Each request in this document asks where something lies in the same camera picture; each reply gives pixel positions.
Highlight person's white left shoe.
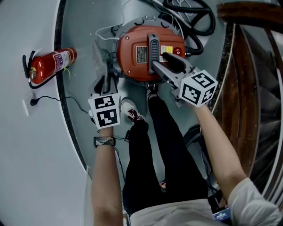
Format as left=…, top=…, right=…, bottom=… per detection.
left=121, top=98, right=146, bottom=123

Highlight black plug with cable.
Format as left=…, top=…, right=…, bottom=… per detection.
left=29, top=95, right=89, bottom=114

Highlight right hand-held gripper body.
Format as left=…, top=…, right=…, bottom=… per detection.
left=170, top=66, right=219, bottom=108

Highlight person's black trousers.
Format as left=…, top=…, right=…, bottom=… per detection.
left=122, top=94, right=209, bottom=216

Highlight person's white right shoe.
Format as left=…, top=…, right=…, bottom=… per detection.
left=146, top=85, right=159, bottom=100

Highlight grey striped wristwatch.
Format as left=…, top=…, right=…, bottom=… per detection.
left=93, top=136, right=116, bottom=148

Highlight white cord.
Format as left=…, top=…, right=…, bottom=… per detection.
left=95, top=0, right=133, bottom=41
left=172, top=0, right=193, bottom=34

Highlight white wall socket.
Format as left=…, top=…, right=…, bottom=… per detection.
left=22, top=92, right=37, bottom=117

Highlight person's white shoe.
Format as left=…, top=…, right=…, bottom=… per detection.
left=121, top=98, right=146, bottom=123
left=146, top=85, right=159, bottom=100

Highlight person's right forearm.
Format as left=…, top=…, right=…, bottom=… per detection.
left=193, top=104, right=247, bottom=203

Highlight red fire extinguisher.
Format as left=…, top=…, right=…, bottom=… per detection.
left=22, top=47, right=78, bottom=90

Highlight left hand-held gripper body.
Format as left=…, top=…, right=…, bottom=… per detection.
left=87, top=93, right=122, bottom=131

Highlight person's left forearm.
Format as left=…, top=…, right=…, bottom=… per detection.
left=91, top=128, right=123, bottom=226

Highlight red vacuum cleaner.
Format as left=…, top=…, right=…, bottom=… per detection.
left=110, top=15, right=191, bottom=88

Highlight brown wooden newel post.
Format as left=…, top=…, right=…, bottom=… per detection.
left=217, top=1, right=283, bottom=25

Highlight brown wooden staircase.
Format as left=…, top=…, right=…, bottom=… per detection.
left=211, top=22, right=283, bottom=208

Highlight black device with lit screen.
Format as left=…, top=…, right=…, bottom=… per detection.
left=212, top=206, right=232, bottom=222

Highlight person's white shirt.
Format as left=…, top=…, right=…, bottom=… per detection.
left=129, top=177, right=282, bottom=226

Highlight black vacuum hose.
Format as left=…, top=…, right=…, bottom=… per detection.
left=162, top=0, right=216, bottom=56

